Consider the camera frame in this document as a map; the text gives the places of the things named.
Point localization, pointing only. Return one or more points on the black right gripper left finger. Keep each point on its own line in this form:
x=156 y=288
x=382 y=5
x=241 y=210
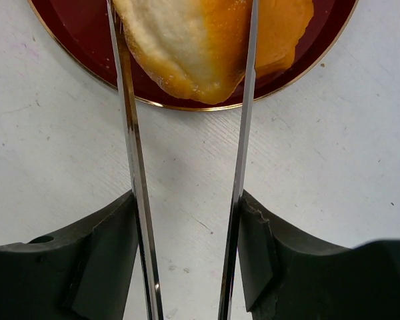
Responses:
x=81 y=271

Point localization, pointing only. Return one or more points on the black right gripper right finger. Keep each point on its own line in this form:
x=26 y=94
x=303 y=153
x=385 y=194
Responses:
x=290 y=274

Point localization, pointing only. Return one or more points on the metal serving tongs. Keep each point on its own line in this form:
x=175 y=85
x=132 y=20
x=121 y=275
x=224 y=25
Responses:
x=138 y=176

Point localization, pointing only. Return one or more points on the large round orange bun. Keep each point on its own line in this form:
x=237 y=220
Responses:
x=192 y=49

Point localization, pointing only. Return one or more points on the flat orange oval bread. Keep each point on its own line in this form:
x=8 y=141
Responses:
x=281 y=25

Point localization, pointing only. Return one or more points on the dark red round plate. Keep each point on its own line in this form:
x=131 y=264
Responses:
x=81 y=28

